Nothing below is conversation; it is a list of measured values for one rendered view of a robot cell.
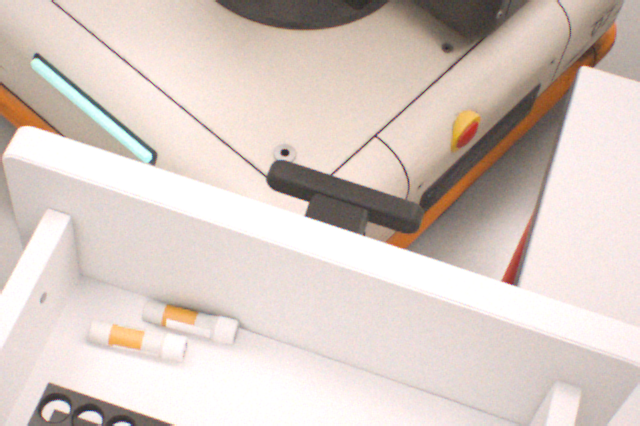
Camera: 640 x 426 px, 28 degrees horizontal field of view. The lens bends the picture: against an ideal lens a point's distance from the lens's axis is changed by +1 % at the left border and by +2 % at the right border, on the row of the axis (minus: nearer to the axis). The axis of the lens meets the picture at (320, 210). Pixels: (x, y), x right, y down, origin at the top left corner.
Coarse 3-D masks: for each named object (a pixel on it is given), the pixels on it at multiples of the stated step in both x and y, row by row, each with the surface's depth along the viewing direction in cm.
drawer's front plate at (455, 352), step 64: (64, 192) 56; (128, 192) 54; (192, 192) 55; (128, 256) 59; (192, 256) 57; (256, 256) 55; (320, 256) 54; (384, 256) 54; (256, 320) 60; (320, 320) 58; (384, 320) 56; (448, 320) 54; (512, 320) 53; (576, 320) 53; (448, 384) 59; (512, 384) 57; (576, 384) 55
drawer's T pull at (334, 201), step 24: (288, 168) 58; (288, 192) 58; (312, 192) 57; (336, 192) 57; (360, 192) 57; (384, 192) 58; (312, 216) 57; (336, 216) 57; (360, 216) 57; (384, 216) 57; (408, 216) 57
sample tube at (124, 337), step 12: (96, 324) 60; (108, 324) 60; (96, 336) 60; (108, 336) 60; (120, 336) 60; (132, 336) 60; (144, 336) 60; (156, 336) 60; (168, 336) 60; (180, 336) 60; (120, 348) 60; (132, 348) 60; (144, 348) 60; (156, 348) 60; (168, 348) 59; (180, 348) 59; (180, 360) 60
